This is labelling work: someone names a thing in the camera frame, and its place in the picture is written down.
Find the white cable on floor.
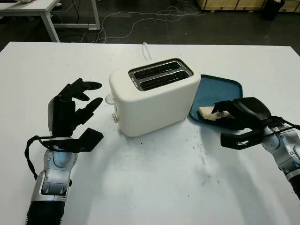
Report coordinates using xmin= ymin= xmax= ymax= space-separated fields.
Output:
xmin=93 ymin=6 xmax=204 ymax=44

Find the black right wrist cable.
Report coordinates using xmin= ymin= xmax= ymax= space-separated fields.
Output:
xmin=264 ymin=116 xmax=300 ymax=139

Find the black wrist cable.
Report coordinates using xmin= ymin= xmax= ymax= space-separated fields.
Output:
xmin=264 ymin=116 xmax=300 ymax=139
xmin=24 ymin=135 xmax=47 ymax=180

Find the slice of white bread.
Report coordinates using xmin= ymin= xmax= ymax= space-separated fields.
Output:
xmin=198 ymin=105 xmax=235 ymax=122

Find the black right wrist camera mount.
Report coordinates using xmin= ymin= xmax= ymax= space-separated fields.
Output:
xmin=220 ymin=116 xmax=285 ymax=150

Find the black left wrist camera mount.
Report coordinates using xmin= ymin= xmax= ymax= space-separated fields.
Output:
xmin=43 ymin=127 xmax=105 ymax=153

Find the white cabinet handle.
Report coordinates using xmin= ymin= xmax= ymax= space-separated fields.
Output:
xmin=104 ymin=93 xmax=116 ymax=105

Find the blue plastic tray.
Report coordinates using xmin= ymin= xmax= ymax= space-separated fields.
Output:
xmin=187 ymin=74 xmax=243 ymax=131

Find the white toaster power cord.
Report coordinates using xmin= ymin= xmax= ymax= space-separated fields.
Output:
xmin=142 ymin=41 xmax=152 ymax=60

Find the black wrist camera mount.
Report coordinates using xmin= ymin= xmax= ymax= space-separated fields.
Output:
xmin=43 ymin=127 xmax=105 ymax=153
xmin=220 ymin=116 xmax=285 ymax=150

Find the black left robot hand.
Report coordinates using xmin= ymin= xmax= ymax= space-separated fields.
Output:
xmin=48 ymin=77 xmax=104 ymax=138

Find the cream white two-slot toaster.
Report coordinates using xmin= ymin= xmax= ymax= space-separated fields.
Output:
xmin=108 ymin=57 xmax=201 ymax=138

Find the white office desk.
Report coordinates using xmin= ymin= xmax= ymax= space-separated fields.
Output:
xmin=0 ymin=0 xmax=101 ymax=43

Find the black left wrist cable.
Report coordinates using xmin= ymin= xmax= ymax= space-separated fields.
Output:
xmin=24 ymin=135 xmax=47 ymax=180

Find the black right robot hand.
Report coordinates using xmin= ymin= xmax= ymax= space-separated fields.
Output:
xmin=210 ymin=97 xmax=272 ymax=129

